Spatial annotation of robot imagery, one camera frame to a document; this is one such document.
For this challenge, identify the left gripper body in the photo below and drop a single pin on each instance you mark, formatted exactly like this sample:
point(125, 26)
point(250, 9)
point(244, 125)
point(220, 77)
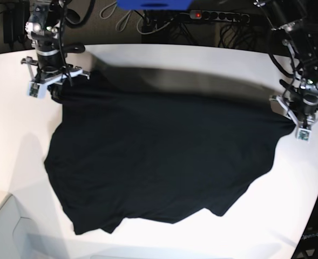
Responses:
point(300, 113)

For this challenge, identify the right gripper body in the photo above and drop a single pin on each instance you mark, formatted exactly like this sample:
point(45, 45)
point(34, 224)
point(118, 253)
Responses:
point(51, 75)

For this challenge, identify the black t-shirt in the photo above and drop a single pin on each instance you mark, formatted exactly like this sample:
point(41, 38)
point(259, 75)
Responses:
point(162, 157)

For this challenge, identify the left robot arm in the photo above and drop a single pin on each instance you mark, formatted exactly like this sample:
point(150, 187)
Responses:
point(300, 97)

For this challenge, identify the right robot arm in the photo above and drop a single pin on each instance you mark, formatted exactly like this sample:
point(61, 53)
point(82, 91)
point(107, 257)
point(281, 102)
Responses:
point(45, 28)

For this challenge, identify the black equipment box left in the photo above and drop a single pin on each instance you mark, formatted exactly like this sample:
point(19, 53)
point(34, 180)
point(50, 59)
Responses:
point(15, 17)

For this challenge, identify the blue box overhead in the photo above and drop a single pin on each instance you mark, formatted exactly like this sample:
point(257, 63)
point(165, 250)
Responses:
point(154, 4)

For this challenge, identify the black power strip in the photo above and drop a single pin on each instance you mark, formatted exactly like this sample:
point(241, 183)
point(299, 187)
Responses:
point(219, 16)

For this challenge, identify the white bin bottom left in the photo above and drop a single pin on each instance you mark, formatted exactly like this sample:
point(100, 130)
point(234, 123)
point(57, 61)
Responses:
point(20, 237)

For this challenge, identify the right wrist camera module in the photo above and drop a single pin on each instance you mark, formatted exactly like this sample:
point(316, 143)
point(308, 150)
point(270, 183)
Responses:
point(36, 90)

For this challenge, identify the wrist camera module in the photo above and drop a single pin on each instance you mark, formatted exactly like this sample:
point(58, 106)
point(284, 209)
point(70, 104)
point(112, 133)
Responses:
point(36, 90)
point(303, 134)

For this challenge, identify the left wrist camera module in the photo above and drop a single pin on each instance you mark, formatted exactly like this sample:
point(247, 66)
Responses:
point(303, 134)

